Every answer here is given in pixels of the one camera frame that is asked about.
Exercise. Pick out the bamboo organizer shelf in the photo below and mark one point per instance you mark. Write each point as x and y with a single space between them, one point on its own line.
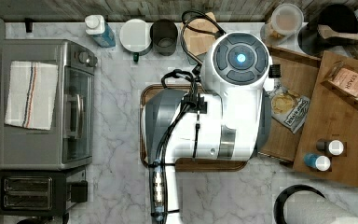
331 116

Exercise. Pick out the blue bottle white cap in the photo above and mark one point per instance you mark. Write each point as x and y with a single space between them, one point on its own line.
100 31

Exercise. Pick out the clear jar white lid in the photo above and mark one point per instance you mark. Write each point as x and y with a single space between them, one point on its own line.
285 20

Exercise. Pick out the chips snack bag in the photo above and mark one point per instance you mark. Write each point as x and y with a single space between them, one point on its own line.
289 108

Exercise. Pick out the silver toaster oven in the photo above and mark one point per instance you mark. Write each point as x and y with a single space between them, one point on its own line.
68 143

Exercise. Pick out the black wall hook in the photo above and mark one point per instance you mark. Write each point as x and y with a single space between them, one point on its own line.
28 25

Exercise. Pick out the blue shaker white cap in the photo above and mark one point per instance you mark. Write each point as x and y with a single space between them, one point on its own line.
315 161

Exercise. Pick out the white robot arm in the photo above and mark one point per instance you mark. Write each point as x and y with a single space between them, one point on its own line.
224 115

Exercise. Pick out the dark grey cup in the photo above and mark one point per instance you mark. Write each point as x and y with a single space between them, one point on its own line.
164 35

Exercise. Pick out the white striped dish towel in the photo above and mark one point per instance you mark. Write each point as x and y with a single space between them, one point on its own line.
31 94

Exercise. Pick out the black two-slot toaster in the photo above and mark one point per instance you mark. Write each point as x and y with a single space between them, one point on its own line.
42 193

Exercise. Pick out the wooden cutting board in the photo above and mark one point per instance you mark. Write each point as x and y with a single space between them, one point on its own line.
183 164

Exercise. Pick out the wooden spatula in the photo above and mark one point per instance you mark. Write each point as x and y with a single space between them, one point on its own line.
327 32

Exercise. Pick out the grey shaker white cap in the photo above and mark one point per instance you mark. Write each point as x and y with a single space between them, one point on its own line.
331 147

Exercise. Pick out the wooden drawer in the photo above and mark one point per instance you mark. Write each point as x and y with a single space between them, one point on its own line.
296 72

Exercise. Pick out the pink tea box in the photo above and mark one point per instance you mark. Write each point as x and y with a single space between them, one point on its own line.
347 80

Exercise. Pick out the wooden lidded square container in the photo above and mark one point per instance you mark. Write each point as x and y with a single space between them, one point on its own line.
200 34

